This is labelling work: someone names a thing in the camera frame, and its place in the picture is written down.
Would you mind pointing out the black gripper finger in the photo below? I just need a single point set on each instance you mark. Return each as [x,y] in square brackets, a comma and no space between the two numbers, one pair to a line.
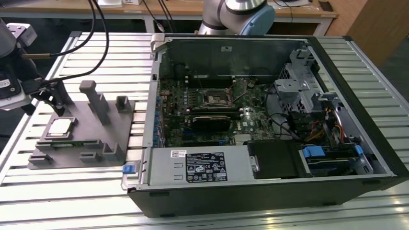
[28,109]
[59,95]

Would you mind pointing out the silver CPU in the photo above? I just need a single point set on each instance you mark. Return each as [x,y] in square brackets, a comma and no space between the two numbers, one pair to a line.
[62,127]

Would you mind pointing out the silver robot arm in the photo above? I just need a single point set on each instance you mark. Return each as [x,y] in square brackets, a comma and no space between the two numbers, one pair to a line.
[217,14]

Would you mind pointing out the CPU socket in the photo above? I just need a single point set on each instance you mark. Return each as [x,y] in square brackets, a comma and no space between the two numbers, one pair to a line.
[219,97]

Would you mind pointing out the grey parts rack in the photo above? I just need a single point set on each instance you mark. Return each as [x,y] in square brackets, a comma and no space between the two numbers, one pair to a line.
[86,134]

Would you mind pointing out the green RAM stick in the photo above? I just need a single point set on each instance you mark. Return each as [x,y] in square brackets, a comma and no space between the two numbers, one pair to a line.
[64,143]

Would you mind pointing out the wooden desk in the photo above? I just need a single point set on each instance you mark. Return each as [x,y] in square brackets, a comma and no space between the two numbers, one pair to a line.
[48,9]

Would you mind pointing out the large white box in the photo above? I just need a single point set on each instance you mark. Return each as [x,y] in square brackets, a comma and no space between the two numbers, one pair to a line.
[108,3]

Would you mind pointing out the blue case latch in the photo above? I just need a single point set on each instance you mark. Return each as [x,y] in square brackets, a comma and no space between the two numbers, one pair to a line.
[128,169]

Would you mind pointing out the grey case hinge block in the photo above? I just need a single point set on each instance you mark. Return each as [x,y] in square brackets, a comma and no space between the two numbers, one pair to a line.
[158,42]

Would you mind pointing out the small white box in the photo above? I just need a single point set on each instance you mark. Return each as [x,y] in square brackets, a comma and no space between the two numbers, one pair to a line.
[132,2]

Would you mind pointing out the silver power supply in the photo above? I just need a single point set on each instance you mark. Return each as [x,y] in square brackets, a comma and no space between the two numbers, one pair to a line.
[163,167]

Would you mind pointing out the black graphics card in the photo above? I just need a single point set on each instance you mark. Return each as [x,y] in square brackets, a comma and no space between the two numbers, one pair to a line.
[211,124]

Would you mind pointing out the silver chipset heatsink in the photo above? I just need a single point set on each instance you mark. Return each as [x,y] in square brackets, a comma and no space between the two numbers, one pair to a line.
[241,137]

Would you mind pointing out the green motherboard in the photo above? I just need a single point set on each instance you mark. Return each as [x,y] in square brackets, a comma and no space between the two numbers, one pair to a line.
[256,119]

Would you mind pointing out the black plastic shroud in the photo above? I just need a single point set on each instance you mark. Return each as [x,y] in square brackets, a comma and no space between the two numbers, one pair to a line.
[275,160]

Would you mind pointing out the metal drive cage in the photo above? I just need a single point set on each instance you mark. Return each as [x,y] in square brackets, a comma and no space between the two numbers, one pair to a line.
[292,87]

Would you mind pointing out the black PC case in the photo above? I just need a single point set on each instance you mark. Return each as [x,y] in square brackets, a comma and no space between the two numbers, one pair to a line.
[256,203]

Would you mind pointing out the hard disk in blue carrier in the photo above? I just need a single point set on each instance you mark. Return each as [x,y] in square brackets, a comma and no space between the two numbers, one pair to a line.
[311,152]

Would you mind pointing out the small black desk item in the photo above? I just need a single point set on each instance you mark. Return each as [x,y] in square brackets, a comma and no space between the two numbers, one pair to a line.
[325,6]

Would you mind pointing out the blue bay clip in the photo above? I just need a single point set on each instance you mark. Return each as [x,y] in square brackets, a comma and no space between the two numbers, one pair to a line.
[359,150]

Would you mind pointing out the wooden cabinet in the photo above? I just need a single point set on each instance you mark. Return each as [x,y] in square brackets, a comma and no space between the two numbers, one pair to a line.
[377,28]

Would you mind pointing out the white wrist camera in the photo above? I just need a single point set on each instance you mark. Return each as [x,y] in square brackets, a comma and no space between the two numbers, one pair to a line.
[14,91]

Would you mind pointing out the silver disk bay frame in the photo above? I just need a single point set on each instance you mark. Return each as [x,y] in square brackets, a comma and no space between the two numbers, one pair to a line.
[348,119]

